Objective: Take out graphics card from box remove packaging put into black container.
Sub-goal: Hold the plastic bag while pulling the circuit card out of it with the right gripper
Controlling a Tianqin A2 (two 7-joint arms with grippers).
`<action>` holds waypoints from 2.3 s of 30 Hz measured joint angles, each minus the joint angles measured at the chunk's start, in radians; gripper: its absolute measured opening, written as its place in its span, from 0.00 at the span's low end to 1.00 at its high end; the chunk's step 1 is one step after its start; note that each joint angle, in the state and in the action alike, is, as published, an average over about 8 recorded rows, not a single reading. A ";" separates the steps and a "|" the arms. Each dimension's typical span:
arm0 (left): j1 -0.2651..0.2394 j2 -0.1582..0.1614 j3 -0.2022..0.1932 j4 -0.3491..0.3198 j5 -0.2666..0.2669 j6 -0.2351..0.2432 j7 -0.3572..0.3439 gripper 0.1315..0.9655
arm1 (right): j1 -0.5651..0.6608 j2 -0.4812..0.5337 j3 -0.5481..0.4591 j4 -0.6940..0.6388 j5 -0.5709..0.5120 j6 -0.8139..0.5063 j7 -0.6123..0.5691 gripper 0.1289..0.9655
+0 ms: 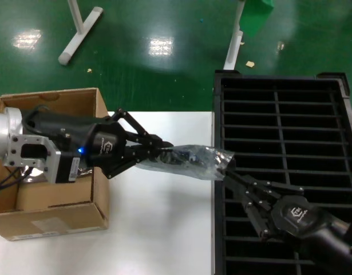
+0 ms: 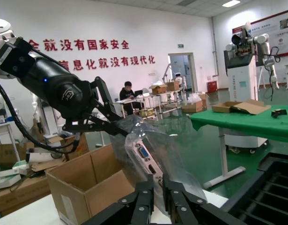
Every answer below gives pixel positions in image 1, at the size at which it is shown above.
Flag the brown open cardboard box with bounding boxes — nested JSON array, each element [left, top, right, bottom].
[[0, 87, 110, 241]]

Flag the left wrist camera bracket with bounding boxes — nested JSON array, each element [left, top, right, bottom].
[[3, 134, 80, 184]]

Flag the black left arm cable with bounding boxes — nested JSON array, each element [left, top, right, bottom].
[[0, 166, 33, 196]]

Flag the white table leg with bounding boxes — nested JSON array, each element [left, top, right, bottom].
[[57, 0, 104, 66], [223, 0, 247, 71]]

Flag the black slotted plastic container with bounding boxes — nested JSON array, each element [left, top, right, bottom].
[[212, 69, 352, 275]]

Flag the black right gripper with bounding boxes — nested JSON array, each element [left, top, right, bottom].
[[217, 168, 319, 239]]

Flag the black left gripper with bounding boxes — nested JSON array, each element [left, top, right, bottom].
[[21, 107, 173, 180]]

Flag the silver antistatic bag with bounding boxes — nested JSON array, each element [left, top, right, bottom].
[[135, 143, 236, 182]]

